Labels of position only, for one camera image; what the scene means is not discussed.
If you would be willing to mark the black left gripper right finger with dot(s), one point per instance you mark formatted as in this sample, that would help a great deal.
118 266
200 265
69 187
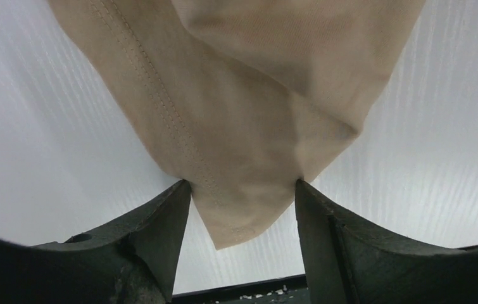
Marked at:
349 259

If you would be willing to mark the beige t-shirt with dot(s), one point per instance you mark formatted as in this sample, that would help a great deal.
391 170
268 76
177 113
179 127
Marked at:
242 98

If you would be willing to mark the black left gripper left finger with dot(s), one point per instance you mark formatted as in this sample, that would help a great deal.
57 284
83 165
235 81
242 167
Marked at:
130 259

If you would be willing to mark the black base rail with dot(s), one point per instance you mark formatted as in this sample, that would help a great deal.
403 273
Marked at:
292 289

